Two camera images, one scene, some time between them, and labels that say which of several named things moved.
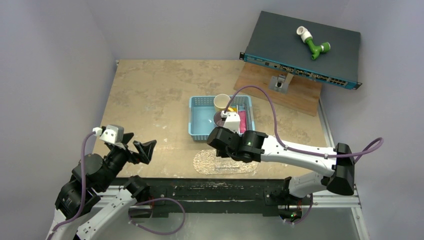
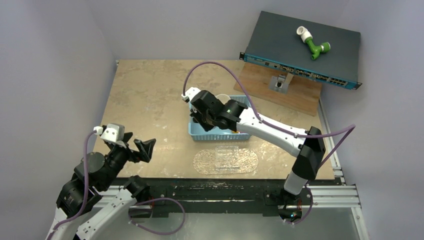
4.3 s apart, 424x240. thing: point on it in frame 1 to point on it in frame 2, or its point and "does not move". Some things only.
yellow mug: [221, 102] does not move
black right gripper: [218, 140] to [200, 119]
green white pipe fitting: [307, 36] does not move
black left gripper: [145, 150] does not move
